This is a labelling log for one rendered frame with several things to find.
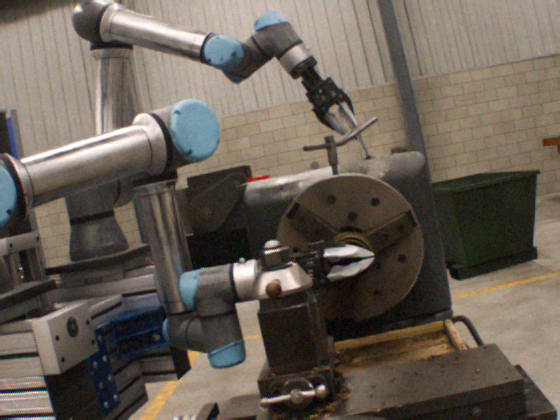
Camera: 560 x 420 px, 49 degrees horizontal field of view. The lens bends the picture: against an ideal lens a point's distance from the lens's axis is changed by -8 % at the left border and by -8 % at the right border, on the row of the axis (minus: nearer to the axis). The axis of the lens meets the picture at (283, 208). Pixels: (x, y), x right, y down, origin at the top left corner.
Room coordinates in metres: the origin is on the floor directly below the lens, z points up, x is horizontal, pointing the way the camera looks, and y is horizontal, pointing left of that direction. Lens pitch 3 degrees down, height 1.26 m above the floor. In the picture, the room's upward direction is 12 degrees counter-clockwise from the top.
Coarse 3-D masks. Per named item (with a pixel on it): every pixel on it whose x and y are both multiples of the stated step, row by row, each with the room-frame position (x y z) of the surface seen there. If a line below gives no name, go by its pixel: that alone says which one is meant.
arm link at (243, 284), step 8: (240, 264) 1.23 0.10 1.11; (248, 264) 1.21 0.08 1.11; (240, 272) 1.20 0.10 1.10; (248, 272) 1.20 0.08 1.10; (256, 272) 1.20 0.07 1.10; (240, 280) 1.19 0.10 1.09; (248, 280) 1.19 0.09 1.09; (240, 288) 1.19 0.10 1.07; (248, 288) 1.19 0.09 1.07; (240, 296) 1.20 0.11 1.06; (248, 296) 1.20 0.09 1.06
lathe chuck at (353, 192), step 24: (312, 192) 1.38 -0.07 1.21; (336, 192) 1.38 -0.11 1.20; (360, 192) 1.37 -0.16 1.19; (384, 192) 1.37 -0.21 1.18; (336, 216) 1.38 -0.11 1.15; (360, 216) 1.38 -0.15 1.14; (384, 216) 1.37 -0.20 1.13; (288, 240) 1.39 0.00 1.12; (312, 240) 1.39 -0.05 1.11; (408, 240) 1.37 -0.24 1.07; (384, 264) 1.37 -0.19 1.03; (408, 264) 1.37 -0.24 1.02; (312, 288) 1.39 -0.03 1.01; (336, 288) 1.38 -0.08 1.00; (360, 288) 1.38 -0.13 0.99; (384, 288) 1.37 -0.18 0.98; (408, 288) 1.37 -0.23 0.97; (360, 312) 1.38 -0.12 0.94; (384, 312) 1.38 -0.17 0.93
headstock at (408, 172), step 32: (384, 160) 1.55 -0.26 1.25; (416, 160) 1.53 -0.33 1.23; (256, 192) 1.57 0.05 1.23; (288, 192) 1.55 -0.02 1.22; (416, 192) 1.51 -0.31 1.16; (256, 224) 1.56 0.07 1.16; (256, 256) 1.56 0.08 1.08; (416, 288) 1.52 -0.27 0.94; (448, 288) 1.53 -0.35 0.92; (352, 320) 1.54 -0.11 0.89; (384, 320) 1.53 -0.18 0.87
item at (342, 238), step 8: (344, 232) 1.29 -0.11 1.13; (352, 232) 1.29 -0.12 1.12; (336, 240) 1.28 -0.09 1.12; (344, 240) 1.25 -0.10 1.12; (352, 240) 1.24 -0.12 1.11; (360, 240) 1.26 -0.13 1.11; (368, 240) 1.29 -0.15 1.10; (368, 248) 1.26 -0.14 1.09; (328, 264) 1.30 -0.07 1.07; (336, 264) 1.24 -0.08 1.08; (344, 264) 1.32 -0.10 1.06; (360, 272) 1.23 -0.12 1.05
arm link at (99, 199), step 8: (104, 184) 1.53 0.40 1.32; (112, 184) 1.57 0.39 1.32; (80, 192) 1.49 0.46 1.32; (88, 192) 1.50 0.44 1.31; (96, 192) 1.51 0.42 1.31; (104, 192) 1.53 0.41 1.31; (112, 192) 1.57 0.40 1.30; (72, 200) 1.50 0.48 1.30; (80, 200) 1.49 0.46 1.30; (88, 200) 1.50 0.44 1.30; (96, 200) 1.50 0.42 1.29; (104, 200) 1.52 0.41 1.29; (112, 200) 1.58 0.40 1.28; (72, 208) 1.50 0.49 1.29; (80, 208) 1.49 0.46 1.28; (88, 208) 1.49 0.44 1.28; (96, 208) 1.50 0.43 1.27; (104, 208) 1.52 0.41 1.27; (112, 208) 1.55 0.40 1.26; (72, 216) 1.50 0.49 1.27; (80, 216) 1.49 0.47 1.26
